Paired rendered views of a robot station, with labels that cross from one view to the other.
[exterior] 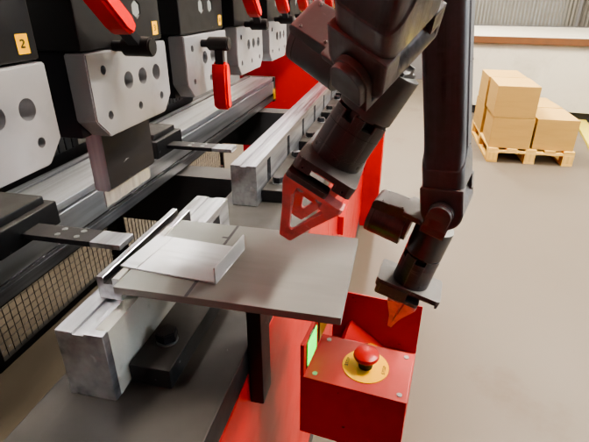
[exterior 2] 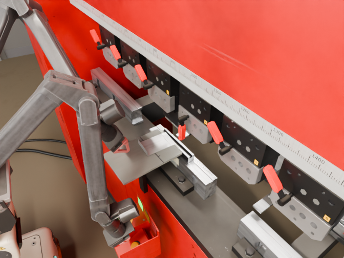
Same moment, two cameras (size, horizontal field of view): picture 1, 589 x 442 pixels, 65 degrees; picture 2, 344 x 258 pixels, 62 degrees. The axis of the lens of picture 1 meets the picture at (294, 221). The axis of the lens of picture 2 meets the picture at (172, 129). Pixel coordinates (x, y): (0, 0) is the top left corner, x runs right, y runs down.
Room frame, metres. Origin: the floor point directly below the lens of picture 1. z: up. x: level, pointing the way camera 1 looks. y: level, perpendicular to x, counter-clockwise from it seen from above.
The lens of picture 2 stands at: (1.12, -0.45, 1.82)
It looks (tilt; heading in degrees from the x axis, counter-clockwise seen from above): 41 degrees down; 132
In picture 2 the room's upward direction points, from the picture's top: 1 degrees counter-clockwise
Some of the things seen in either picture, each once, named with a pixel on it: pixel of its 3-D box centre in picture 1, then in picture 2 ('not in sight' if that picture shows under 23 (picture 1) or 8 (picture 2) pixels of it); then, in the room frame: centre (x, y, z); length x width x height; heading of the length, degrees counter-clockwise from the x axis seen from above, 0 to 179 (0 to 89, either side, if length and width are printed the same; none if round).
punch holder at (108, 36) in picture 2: not in sight; (116, 44); (0.12, 0.30, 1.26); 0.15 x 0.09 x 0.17; 167
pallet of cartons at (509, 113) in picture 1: (522, 113); not in sight; (4.29, -2.13, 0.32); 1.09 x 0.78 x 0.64; 163
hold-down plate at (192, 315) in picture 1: (200, 303); (167, 168); (0.56, 0.14, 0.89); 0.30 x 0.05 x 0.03; 167
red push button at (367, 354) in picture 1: (365, 360); not in sight; (0.54, -0.11, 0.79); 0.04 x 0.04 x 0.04
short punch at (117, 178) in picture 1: (124, 154); (172, 114); (0.53, 0.21, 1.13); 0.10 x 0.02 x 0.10; 167
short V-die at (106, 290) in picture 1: (150, 248); (176, 144); (0.56, 0.20, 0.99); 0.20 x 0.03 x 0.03; 167
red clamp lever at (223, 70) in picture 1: (216, 74); (183, 127); (0.67, 0.11, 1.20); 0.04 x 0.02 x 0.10; 77
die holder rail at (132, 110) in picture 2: not in sight; (114, 93); (-0.01, 0.33, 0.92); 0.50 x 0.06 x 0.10; 167
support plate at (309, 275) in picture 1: (246, 263); (142, 154); (0.50, 0.06, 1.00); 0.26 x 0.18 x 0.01; 77
